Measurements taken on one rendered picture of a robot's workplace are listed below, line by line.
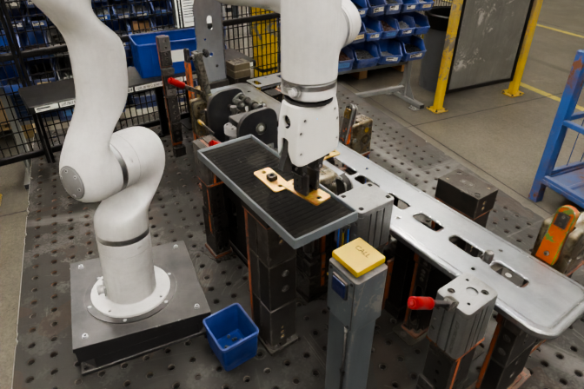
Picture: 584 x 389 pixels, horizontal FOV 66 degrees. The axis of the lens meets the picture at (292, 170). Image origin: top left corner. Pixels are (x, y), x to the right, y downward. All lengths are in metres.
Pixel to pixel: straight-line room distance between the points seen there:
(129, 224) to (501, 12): 3.82
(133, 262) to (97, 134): 0.33
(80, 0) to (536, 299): 0.96
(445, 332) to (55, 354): 0.91
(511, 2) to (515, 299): 3.68
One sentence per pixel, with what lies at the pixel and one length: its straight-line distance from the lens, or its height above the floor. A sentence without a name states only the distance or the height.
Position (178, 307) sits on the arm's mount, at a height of 0.78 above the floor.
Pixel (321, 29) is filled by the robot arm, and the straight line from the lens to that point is 0.63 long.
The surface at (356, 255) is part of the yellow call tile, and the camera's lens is 0.72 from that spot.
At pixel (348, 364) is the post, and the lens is 0.86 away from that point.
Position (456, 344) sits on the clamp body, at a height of 0.98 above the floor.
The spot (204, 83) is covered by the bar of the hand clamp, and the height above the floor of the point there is 1.11.
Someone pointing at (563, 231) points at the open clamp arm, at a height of 1.06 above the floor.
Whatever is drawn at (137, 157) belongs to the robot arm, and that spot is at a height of 1.16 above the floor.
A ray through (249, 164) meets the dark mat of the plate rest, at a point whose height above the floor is 1.16.
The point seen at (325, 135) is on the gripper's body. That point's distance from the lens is 0.72.
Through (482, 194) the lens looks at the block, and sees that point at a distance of 1.17.
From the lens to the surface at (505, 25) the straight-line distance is 4.49.
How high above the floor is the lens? 1.64
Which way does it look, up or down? 31 degrees down
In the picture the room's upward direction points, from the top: straight up
